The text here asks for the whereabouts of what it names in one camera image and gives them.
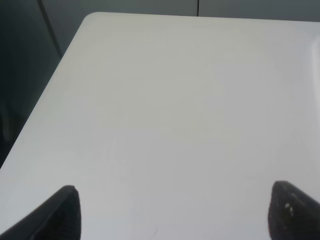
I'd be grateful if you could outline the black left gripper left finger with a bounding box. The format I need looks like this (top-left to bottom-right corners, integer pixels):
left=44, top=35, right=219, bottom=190
left=0, top=185, right=82, bottom=240

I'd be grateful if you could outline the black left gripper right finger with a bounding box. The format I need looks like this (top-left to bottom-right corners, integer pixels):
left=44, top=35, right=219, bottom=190
left=268, top=180, right=320, bottom=240

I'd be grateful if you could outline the white terry towel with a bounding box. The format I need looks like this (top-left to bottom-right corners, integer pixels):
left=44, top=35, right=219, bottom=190
left=310, top=36, right=320, bottom=78

